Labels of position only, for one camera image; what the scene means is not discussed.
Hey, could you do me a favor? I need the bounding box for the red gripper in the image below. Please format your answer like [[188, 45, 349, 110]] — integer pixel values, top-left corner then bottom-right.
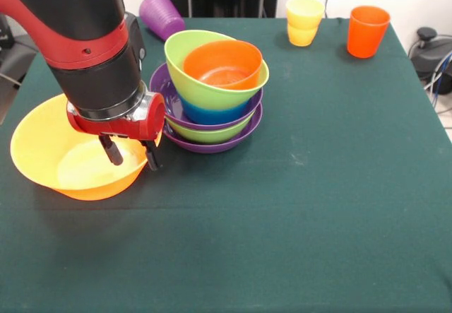
[[66, 92, 167, 172]]

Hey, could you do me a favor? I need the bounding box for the purple bowl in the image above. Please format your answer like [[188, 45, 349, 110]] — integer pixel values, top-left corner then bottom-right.
[[154, 101, 264, 154], [148, 61, 264, 131]]

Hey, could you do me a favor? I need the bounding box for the green bowl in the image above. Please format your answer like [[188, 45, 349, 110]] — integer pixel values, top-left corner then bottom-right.
[[164, 30, 270, 111], [164, 110, 258, 145]]

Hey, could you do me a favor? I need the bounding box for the small blue bowl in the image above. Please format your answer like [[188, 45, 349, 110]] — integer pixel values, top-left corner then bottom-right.
[[179, 93, 254, 126]]

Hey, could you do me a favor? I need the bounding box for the large orange bowl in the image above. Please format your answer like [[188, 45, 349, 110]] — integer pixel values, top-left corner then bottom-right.
[[9, 93, 164, 201]]

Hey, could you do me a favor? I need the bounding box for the small red bowl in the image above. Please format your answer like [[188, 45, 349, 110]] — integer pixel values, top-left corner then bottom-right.
[[182, 39, 263, 91]]

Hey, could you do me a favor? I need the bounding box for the purple cup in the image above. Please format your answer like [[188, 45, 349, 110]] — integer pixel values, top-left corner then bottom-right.
[[138, 0, 186, 42]]

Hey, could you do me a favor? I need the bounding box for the dark green tablecloth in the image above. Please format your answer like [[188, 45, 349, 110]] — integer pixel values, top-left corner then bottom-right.
[[0, 15, 452, 313]]

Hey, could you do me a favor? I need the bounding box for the black device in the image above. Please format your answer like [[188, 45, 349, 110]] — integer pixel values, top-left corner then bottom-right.
[[0, 12, 16, 49]]

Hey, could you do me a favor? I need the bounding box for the yellow cup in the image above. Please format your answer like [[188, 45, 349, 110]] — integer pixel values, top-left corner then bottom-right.
[[287, 25, 319, 48], [285, 0, 326, 31]]

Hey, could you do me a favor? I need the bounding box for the red orange cup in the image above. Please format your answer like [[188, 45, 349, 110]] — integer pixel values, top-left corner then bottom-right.
[[346, 5, 392, 59]]

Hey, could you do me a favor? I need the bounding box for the blue cable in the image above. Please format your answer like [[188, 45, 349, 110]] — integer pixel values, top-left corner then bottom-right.
[[431, 53, 452, 107]]

